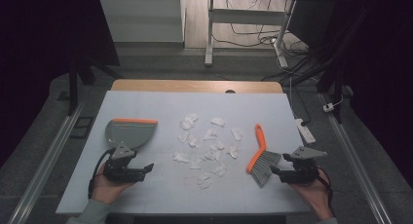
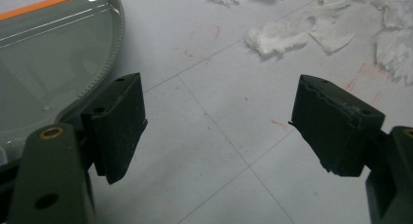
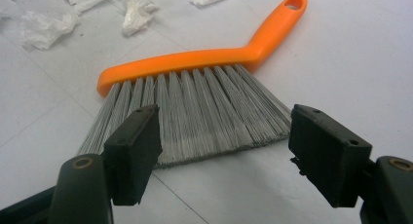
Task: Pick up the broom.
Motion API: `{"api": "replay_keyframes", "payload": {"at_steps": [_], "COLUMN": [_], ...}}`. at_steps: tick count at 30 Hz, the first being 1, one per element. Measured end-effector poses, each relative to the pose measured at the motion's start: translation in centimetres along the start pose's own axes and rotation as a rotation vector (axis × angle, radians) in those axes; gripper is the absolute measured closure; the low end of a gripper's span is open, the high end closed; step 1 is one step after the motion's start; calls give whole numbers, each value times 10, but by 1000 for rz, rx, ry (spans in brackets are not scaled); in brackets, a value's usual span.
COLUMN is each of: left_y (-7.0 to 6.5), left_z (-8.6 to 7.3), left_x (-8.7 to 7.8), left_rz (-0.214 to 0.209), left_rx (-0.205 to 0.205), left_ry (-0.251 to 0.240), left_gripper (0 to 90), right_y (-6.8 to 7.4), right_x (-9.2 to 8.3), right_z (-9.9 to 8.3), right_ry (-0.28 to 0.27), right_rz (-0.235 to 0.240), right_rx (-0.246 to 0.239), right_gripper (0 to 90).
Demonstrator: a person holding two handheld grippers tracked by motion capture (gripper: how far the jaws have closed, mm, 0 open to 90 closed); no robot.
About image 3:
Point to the pile of white paper scraps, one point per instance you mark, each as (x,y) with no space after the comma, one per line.
(48,27)

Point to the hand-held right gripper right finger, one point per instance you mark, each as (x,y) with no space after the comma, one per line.
(328,159)

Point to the orange brush with grey bristles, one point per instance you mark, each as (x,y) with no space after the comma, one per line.
(201,100)

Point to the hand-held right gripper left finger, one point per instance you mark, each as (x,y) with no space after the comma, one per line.
(131,152)

